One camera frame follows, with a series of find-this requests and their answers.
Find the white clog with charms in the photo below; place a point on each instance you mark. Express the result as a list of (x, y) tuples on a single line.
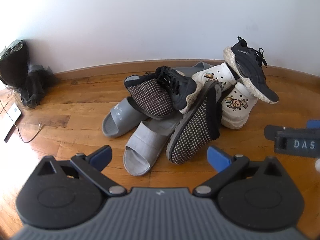
[(220, 72), (240, 115)]

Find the brown dotted house slipper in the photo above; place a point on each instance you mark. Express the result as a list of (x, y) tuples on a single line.
[(192, 135), (150, 97)]

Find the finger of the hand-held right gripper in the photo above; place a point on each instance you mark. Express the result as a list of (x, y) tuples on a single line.
[(287, 145), (314, 124)]

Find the light grey open-toe slipper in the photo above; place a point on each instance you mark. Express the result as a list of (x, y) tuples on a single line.
[(146, 142)]

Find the black sneaker with white sole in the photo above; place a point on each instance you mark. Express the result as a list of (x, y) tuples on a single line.
[(250, 65), (180, 90)]

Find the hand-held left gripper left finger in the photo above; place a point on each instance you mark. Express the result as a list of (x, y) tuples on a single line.
[(102, 156)]

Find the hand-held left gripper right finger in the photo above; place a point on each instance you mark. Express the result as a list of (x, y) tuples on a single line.
[(217, 158)]

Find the dark grey rubber slide slipper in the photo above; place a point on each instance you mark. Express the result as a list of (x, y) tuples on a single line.
[(197, 67), (117, 116)]

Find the white flat scale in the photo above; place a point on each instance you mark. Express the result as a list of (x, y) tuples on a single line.
[(11, 116)]

